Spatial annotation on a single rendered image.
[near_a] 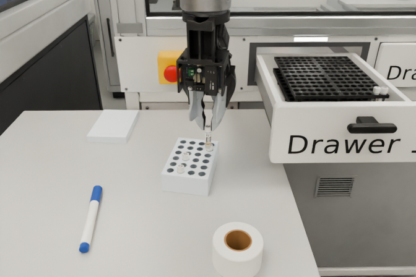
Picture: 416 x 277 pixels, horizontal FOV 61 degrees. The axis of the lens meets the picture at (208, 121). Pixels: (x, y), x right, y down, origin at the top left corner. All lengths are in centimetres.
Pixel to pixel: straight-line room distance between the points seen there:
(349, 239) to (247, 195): 76
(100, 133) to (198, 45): 37
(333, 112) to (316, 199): 63
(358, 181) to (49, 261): 90
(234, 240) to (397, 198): 83
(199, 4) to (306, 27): 44
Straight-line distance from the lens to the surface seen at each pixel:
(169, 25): 87
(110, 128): 83
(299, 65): 84
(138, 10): 87
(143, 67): 90
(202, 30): 50
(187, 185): 63
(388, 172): 121
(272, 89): 71
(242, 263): 50
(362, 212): 129
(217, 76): 53
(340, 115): 61
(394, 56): 98
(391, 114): 64
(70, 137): 85
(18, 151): 85
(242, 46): 88
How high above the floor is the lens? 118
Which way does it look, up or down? 29 degrees down
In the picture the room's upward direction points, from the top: straight up
